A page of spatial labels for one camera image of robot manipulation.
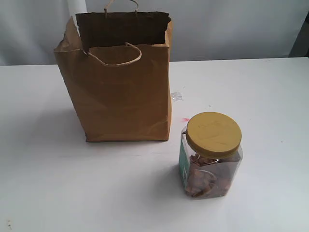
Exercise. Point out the plastic jar with yellow lid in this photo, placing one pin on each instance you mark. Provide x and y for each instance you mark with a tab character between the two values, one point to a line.
210	154

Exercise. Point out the crumpled clear plastic scrap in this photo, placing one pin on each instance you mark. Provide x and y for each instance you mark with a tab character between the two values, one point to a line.
176	96

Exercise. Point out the white cylindrical post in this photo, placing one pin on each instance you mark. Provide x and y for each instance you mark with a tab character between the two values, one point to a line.
76	7

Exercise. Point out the brown paper bag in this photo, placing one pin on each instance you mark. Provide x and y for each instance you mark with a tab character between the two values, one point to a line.
115	66

